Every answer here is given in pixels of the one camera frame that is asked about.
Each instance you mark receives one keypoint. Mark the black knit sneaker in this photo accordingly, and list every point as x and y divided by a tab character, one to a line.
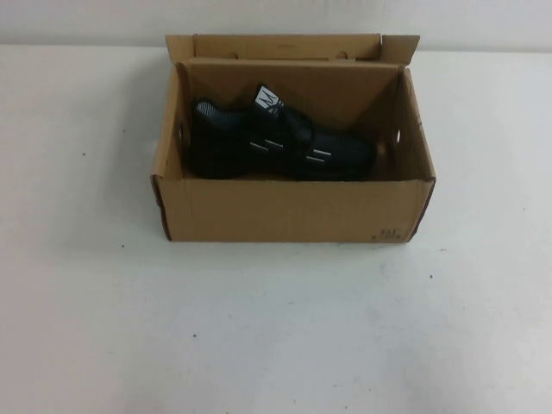
259	159

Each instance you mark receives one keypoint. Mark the brown cardboard shoe box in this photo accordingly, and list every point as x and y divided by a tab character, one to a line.
293	211

